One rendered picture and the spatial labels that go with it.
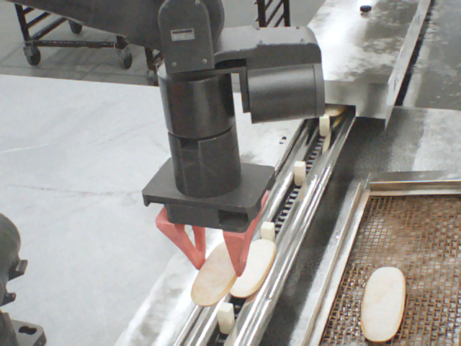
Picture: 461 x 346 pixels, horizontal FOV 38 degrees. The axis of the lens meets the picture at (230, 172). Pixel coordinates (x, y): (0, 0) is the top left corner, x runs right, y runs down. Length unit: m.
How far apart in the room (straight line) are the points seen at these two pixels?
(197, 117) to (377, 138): 0.57
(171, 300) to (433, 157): 0.47
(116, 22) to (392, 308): 0.34
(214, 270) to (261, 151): 0.35
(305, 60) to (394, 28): 0.69
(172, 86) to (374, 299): 0.27
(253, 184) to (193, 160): 0.06
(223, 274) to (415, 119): 0.58
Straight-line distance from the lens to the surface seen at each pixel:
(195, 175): 0.54
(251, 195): 0.54
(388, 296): 0.62
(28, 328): 0.76
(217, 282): 0.60
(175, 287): 0.72
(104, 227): 0.90
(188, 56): 0.48
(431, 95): 1.19
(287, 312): 0.74
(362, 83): 0.99
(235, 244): 0.56
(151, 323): 0.68
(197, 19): 0.47
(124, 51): 3.52
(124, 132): 1.12
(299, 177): 0.89
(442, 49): 1.39
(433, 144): 1.04
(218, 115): 0.51
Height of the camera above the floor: 1.33
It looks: 32 degrees down
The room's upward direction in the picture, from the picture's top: 6 degrees counter-clockwise
